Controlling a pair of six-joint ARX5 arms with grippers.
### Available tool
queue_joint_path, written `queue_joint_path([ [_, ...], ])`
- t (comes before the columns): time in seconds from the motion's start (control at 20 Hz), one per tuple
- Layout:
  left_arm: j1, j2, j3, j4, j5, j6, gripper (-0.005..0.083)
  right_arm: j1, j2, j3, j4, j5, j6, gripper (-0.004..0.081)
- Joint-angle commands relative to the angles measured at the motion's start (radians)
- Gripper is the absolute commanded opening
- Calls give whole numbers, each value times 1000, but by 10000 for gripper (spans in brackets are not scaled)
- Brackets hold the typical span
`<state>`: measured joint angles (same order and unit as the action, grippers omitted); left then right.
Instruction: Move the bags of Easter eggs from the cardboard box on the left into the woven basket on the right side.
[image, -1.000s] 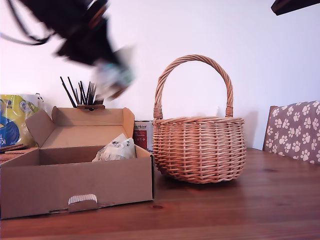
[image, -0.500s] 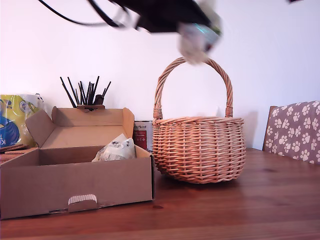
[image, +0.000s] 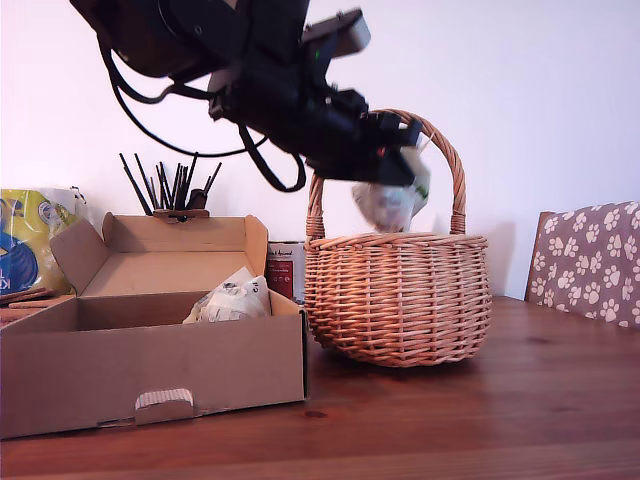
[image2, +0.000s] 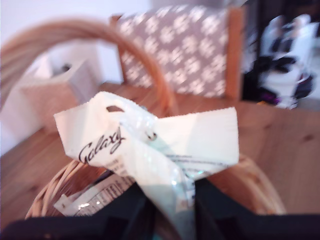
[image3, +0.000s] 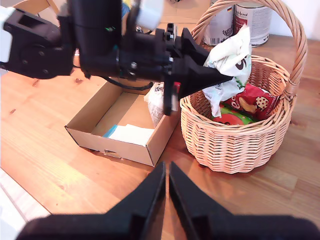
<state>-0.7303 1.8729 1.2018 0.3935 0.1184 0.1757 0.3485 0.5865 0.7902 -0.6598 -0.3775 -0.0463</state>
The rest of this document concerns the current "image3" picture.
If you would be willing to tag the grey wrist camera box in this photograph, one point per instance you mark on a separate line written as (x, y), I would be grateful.
(150, 12)

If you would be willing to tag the light blue paper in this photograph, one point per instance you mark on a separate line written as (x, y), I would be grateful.
(110, 131)

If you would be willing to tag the white can red label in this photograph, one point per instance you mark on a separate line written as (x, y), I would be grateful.
(257, 25)

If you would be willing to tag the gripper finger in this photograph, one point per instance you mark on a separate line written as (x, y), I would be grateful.
(197, 77)
(187, 197)
(150, 195)
(191, 45)

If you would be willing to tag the red snack bag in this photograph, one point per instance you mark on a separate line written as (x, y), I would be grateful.
(260, 102)

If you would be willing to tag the green red packet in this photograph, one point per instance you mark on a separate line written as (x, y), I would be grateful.
(232, 120)

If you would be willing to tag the white paper sheet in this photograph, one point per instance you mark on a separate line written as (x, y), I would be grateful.
(132, 135)

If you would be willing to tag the light wooden chair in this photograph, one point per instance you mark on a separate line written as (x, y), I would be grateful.
(37, 6)

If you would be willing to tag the brown cardboard box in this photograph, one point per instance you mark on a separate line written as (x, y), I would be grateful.
(125, 152)

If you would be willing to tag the woven wicker basket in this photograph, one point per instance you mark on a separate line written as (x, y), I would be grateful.
(232, 150)

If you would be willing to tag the yellow plastic bag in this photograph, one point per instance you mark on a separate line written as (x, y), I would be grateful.
(127, 2)

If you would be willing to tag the white can hen picture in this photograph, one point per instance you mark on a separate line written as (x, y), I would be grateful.
(220, 27)

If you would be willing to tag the white Easter egg bag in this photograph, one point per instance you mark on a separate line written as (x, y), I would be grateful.
(155, 105)
(230, 57)

